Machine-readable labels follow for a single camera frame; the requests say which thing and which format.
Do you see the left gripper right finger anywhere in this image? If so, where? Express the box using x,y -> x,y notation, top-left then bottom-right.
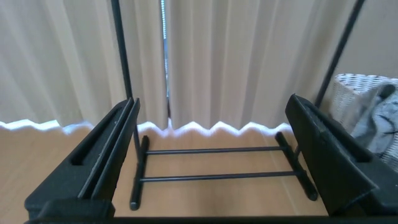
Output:
285,93 -> 398,217

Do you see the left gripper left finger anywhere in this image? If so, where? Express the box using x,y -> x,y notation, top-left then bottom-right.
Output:
24,96 -> 141,218

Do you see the white laundry basket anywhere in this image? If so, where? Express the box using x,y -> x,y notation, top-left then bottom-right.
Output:
328,73 -> 398,174

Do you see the black clothes rack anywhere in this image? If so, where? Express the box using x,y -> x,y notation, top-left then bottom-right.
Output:
111,0 -> 366,211

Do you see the grey garment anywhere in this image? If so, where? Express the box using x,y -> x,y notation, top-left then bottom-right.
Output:
350,82 -> 398,156

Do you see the beige curtain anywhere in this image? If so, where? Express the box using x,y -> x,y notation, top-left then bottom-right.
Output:
0,0 -> 358,131

